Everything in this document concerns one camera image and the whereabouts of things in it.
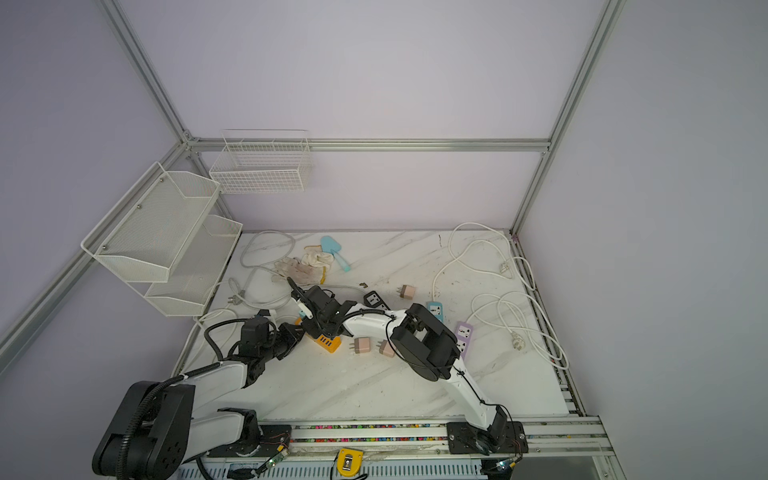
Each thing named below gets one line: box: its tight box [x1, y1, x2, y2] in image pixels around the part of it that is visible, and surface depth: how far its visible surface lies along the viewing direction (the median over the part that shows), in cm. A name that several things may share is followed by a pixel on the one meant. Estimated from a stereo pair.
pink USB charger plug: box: [376, 340, 395, 358], surface depth 89 cm
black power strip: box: [364, 290, 391, 310], surface depth 100 cm
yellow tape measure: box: [336, 449, 364, 478], surface depth 71 cm
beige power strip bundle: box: [272, 245, 334, 286], surface depth 110 cm
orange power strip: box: [316, 334, 342, 353], surface depth 90 cm
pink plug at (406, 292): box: [396, 284, 416, 300], surface depth 103 cm
